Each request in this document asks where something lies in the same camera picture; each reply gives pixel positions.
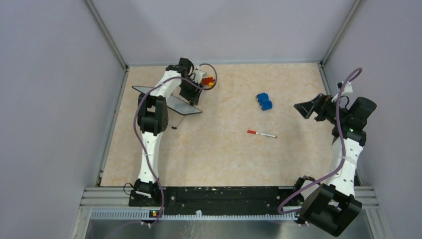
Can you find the red green toy train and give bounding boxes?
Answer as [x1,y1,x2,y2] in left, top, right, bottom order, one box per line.
[201,76,215,88]

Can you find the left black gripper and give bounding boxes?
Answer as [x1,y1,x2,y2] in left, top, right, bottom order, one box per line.
[179,77,204,106]

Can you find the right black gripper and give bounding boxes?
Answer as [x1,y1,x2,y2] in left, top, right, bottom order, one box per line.
[294,93,349,125]

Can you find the small whiteboard with stand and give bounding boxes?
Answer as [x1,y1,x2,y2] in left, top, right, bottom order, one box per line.
[131,86,203,130]

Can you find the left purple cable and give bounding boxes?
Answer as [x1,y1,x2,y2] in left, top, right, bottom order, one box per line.
[132,63,218,228]

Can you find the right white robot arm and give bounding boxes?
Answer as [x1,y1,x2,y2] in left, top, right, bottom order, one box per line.
[292,94,377,237]

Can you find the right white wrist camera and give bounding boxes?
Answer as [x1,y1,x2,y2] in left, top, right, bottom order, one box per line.
[331,81,353,103]

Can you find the blue toy car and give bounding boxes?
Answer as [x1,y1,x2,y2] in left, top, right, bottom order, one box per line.
[256,93,273,111]

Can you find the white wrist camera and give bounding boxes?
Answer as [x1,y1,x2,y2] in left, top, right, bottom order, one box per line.
[190,65,207,84]
[331,81,353,103]

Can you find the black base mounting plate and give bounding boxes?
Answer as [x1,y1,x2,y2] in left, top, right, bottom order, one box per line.
[128,186,295,207]

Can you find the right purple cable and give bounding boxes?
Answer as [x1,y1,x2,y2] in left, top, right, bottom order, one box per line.
[277,67,363,215]

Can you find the purple cable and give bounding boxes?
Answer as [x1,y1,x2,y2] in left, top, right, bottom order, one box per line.
[132,63,218,228]
[277,67,363,215]

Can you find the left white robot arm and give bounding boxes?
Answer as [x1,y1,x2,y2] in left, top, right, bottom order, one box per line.
[133,58,206,206]

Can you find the grey slotted cable duct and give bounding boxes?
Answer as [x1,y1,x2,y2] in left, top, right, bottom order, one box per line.
[91,209,297,221]

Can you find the red capped whiteboard marker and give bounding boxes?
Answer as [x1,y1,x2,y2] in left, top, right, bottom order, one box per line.
[247,130,277,138]

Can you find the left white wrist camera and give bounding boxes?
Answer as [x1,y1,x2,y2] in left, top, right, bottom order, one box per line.
[190,65,207,84]

